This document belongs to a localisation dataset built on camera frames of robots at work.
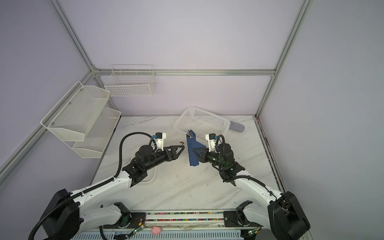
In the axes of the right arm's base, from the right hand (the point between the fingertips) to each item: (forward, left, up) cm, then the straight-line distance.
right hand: (192, 150), depth 76 cm
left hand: (+1, +6, +2) cm, 6 cm away
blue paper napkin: (+4, 0, 0) cm, 4 cm away
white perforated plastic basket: (+38, -5, -19) cm, 43 cm away
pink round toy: (-32, +17, -19) cm, 41 cm away
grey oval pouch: (+33, -32, -19) cm, 50 cm away
